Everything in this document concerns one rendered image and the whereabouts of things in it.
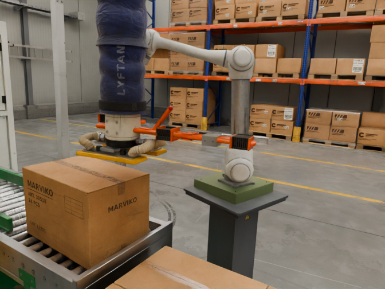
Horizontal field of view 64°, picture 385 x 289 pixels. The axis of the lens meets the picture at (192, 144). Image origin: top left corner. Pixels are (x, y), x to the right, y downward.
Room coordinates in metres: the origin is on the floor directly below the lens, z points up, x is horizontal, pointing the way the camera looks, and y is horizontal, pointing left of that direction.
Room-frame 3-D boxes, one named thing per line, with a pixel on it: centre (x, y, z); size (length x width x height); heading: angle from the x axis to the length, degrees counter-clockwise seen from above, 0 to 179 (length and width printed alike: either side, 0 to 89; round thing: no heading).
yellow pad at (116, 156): (1.40, 0.38, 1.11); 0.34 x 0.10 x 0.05; 67
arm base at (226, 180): (1.95, -0.29, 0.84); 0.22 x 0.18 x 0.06; 33
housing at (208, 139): (1.31, -0.08, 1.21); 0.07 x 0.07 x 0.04; 67
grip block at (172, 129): (1.39, 0.12, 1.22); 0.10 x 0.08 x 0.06; 157
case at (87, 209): (1.64, 0.59, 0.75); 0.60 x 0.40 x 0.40; 55
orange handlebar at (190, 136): (1.52, 0.12, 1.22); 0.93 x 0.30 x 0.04; 67
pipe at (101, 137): (1.49, 0.34, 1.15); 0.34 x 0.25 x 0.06; 67
